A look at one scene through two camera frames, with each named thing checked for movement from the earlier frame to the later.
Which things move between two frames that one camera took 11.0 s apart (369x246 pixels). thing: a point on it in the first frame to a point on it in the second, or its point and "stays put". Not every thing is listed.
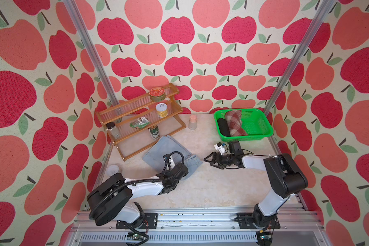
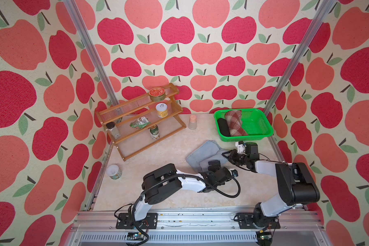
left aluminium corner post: (72, 8) stays put
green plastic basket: (254, 121) stays put
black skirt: (223, 127) stays put
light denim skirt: (166, 145) to (198, 159)
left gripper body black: (175, 184) to (213, 168)
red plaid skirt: (233, 118) stays put
